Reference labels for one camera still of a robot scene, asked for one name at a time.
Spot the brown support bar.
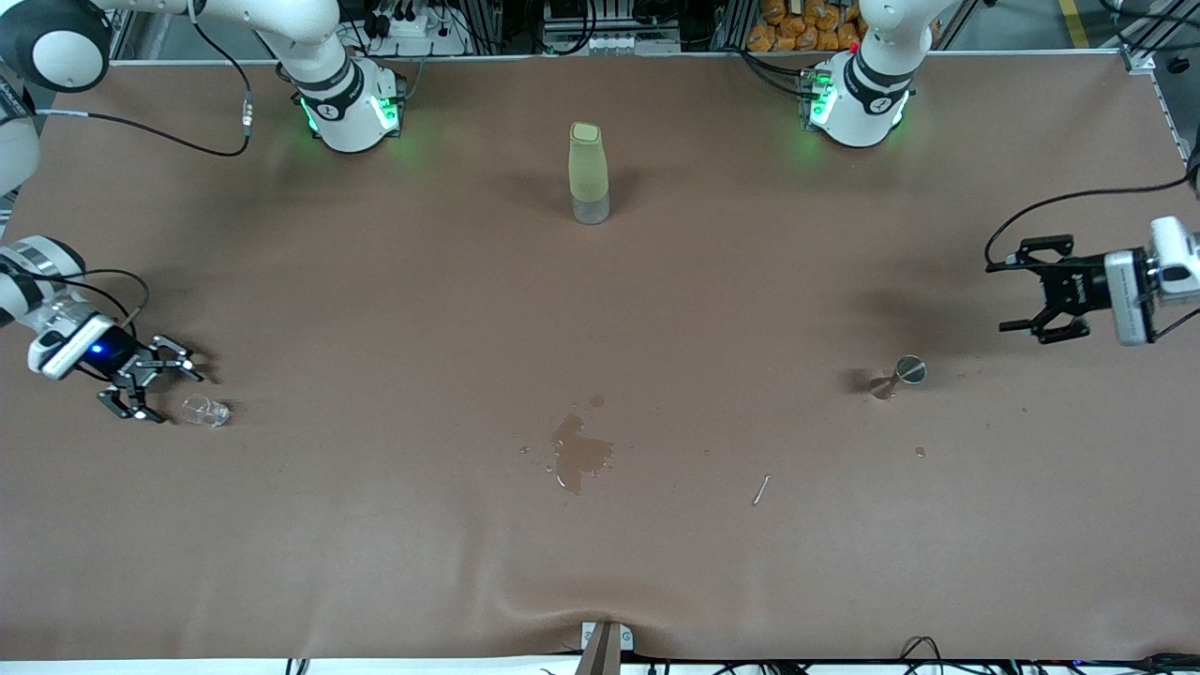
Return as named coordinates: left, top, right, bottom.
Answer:
left=574, top=622, right=623, bottom=675

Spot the metal clamp bracket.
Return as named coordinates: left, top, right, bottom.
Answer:
left=580, top=621, right=636, bottom=654

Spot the brown table cover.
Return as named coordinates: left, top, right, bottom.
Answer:
left=0, top=54, right=1200, bottom=663

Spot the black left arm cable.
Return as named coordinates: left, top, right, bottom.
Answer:
left=984, top=169, right=1200, bottom=343

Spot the orange snack bags pile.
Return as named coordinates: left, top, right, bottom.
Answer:
left=747, top=0, right=868, bottom=53

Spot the steel jigger cup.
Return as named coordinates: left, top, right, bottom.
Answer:
left=870, top=355, right=928, bottom=401

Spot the grey electrical equipment box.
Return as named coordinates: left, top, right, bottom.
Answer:
left=542, top=0, right=683, bottom=55

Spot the green frosted bottle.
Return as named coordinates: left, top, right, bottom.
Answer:
left=568, top=122, right=611, bottom=226

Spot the brown liquid spill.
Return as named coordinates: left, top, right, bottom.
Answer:
left=550, top=396, right=616, bottom=496

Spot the white power strip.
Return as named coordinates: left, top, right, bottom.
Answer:
left=361, top=0, right=470, bottom=57

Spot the clear glass measuring beaker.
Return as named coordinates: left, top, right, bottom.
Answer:
left=182, top=395, right=232, bottom=428

